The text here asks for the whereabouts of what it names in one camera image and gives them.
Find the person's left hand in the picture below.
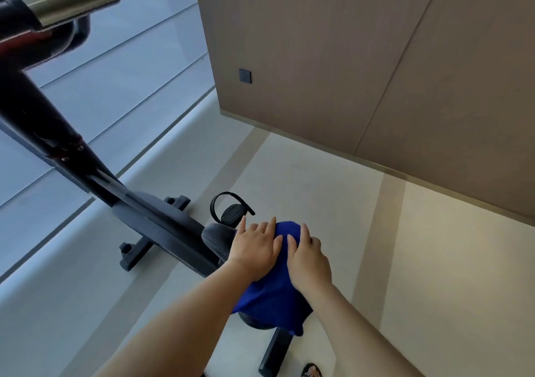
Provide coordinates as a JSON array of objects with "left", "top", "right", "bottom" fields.
[{"left": 227, "top": 216, "right": 284, "bottom": 283}]

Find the person's right hand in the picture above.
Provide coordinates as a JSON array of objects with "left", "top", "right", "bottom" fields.
[{"left": 286, "top": 222, "right": 333, "bottom": 294}]

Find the blue cloth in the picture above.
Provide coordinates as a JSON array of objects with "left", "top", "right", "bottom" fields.
[{"left": 231, "top": 221, "right": 314, "bottom": 337}]

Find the person's right forearm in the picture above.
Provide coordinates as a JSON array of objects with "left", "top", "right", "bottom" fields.
[{"left": 293, "top": 281, "right": 424, "bottom": 377}]

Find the person's left forearm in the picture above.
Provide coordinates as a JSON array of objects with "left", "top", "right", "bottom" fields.
[{"left": 93, "top": 261, "right": 256, "bottom": 377}]

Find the black exercise bike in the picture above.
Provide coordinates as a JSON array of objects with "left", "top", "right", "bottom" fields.
[{"left": 0, "top": 0, "right": 314, "bottom": 376}]

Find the large glass window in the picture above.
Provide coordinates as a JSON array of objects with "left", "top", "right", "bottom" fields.
[{"left": 0, "top": 0, "right": 217, "bottom": 284}]

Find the black bike pedal with strap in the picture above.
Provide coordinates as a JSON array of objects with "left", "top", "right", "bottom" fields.
[{"left": 210, "top": 191, "right": 256, "bottom": 226}]

